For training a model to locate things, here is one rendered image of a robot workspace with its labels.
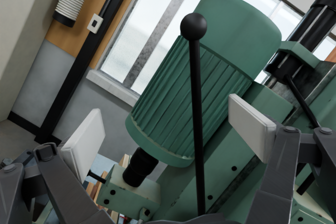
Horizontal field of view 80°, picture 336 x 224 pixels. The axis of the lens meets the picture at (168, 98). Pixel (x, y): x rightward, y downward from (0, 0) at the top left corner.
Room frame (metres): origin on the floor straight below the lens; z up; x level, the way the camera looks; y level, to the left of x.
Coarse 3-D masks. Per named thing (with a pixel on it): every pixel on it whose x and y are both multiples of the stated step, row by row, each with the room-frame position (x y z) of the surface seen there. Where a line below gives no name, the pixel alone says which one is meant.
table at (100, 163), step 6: (96, 156) 0.66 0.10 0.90; (102, 156) 0.68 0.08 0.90; (96, 162) 0.63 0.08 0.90; (102, 162) 0.65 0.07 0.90; (108, 162) 0.67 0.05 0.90; (114, 162) 0.69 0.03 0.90; (90, 168) 0.59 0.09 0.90; (96, 168) 0.61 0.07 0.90; (102, 168) 0.62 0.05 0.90; (108, 168) 0.64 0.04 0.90; (90, 180) 0.55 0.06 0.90; (96, 180) 0.56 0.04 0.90; (48, 216) 0.38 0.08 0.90; (54, 216) 0.39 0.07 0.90; (48, 222) 0.37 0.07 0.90; (54, 222) 0.38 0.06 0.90
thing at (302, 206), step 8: (256, 184) 0.36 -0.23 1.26; (248, 192) 0.36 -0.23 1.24; (296, 192) 0.33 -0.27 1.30; (304, 192) 0.36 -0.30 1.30; (248, 200) 0.35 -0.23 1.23; (296, 200) 0.29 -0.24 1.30; (304, 200) 0.31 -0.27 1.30; (312, 200) 0.34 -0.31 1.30; (240, 208) 0.35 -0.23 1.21; (248, 208) 0.34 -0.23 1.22; (296, 208) 0.28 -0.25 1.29; (304, 208) 0.29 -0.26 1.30; (312, 208) 0.30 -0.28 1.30; (320, 208) 0.33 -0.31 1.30; (232, 216) 0.35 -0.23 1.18; (240, 216) 0.34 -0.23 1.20; (296, 216) 0.28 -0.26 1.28; (304, 216) 0.29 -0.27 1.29; (312, 216) 0.29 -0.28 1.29; (320, 216) 0.29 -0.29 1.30; (328, 216) 0.31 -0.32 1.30
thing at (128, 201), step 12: (120, 168) 0.44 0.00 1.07; (108, 180) 0.39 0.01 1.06; (120, 180) 0.41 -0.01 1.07; (144, 180) 0.46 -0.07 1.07; (108, 192) 0.39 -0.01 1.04; (120, 192) 0.39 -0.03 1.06; (132, 192) 0.40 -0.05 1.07; (144, 192) 0.42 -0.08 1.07; (156, 192) 0.44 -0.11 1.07; (108, 204) 0.39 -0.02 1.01; (120, 204) 0.40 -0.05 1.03; (132, 204) 0.40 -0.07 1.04; (144, 204) 0.41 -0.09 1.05; (156, 204) 0.41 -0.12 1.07; (132, 216) 0.41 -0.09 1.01
